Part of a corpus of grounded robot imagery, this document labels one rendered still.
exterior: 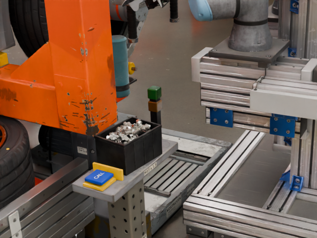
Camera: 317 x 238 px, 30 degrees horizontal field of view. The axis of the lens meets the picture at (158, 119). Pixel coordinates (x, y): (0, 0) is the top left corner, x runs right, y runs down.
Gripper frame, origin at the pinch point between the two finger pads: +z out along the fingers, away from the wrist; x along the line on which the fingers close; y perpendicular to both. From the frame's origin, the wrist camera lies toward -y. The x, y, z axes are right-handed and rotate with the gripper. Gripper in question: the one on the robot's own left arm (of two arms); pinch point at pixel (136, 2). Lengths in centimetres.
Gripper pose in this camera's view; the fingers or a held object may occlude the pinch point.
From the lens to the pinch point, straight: 219.0
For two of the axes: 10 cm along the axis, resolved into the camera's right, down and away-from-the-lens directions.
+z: -5.0, 5.9, -6.3
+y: 3.6, 8.1, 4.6
